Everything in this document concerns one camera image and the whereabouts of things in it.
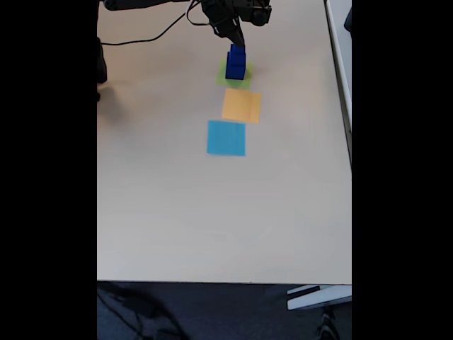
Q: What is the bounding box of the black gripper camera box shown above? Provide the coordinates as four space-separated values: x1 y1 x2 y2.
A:
240 0 273 28

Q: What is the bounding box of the white table foot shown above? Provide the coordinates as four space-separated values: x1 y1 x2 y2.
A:
285 284 352 312

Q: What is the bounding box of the large blue cube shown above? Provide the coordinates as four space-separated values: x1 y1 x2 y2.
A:
224 52 246 81

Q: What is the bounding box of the medium blue cube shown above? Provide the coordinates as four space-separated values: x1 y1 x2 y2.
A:
226 49 247 69

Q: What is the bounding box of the light blue paper square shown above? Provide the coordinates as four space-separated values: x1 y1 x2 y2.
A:
206 120 246 157

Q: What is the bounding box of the black floor cable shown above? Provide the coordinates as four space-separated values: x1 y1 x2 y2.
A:
97 283 185 340

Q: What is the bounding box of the orange paper square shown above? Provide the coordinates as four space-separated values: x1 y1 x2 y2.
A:
221 88 262 124

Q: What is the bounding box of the black camera cable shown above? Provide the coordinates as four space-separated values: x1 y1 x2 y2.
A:
101 0 213 46

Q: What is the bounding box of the green paper square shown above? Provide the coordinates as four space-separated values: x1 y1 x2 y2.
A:
214 57 255 89

